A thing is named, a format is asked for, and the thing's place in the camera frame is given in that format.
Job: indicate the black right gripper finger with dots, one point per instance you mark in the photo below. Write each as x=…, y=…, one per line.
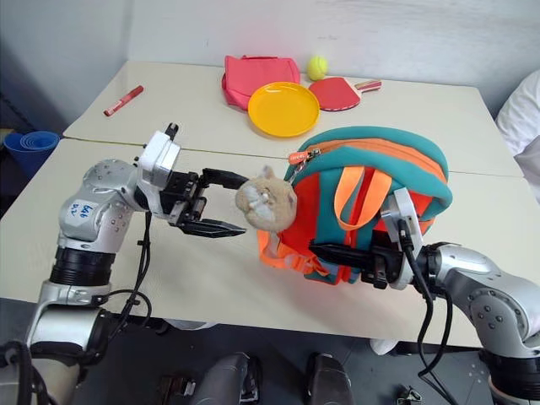
x=341, y=253

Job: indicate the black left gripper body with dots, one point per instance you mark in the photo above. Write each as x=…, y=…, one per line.
x=183, y=198

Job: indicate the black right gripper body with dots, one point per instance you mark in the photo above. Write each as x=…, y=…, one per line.
x=386, y=263

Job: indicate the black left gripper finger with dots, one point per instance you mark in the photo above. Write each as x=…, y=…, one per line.
x=211, y=228
x=223, y=178

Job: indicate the orange and teal backpack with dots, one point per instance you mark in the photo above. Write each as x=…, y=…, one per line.
x=371, y=147

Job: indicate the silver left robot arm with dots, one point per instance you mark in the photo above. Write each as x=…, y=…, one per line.
x=101, y=185

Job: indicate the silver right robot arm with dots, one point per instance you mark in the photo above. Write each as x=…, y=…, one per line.
x=485, y=291

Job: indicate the beige plush hamster toy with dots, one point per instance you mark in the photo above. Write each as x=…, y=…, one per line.
x=266, y=198

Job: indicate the white object under table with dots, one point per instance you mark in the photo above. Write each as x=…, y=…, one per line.
x=383, y=346

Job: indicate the yellow plastic plate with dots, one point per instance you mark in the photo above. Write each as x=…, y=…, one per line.
x=283, y=109

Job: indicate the pink fabric bag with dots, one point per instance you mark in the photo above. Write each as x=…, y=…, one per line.
x=253, y=73

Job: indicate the red marker pen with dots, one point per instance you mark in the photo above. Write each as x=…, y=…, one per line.
x=123, y=100

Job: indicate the dark rounded shape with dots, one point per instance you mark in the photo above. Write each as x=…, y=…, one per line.
x=329, y=379
x=230, y=379

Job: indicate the red table tennis paddle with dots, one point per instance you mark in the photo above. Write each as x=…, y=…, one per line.
x=337, y=93

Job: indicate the yellow-green tennis ball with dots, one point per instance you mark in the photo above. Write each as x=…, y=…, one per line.
x=317, y=68

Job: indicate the blue stacked cups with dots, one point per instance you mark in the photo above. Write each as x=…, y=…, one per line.
x=31, y=145

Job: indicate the white cloth bundle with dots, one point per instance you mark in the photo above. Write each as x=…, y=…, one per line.
x=521, y=114

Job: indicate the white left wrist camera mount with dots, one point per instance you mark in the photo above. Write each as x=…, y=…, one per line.
x=158, y=154

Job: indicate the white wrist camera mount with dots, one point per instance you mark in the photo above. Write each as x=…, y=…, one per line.
x=158, y=154
x=405, y=215

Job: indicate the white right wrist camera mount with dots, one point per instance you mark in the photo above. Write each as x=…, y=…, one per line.
x=405, y=215

